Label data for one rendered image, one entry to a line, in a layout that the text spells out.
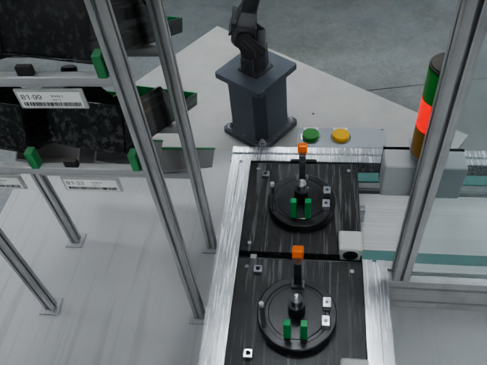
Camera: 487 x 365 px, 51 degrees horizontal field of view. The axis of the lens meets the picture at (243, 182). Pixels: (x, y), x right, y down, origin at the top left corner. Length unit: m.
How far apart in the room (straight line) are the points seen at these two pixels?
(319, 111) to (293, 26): 1.98
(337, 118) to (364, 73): 1.59
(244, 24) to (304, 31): 2.18
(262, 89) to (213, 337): 0.58
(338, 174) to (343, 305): 0.31
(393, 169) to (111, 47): 0.45
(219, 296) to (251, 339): 0.11
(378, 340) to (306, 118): 0.69
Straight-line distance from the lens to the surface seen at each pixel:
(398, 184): 0.83
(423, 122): 0.75
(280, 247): 1.03
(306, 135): 1.22
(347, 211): 1.08
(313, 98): 1.50
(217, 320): 0.98
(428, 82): 0.71
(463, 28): 0.62
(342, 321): 0.95
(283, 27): 3.39
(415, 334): 1.08
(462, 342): 1.10
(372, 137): 1.25
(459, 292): 1.06
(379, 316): 0.98
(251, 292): 0.98
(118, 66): 0.60
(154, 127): 0.84
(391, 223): 1.14
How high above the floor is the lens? 1.82
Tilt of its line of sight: 49 degrees down
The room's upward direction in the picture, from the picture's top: 8 degrees counter-clockwise
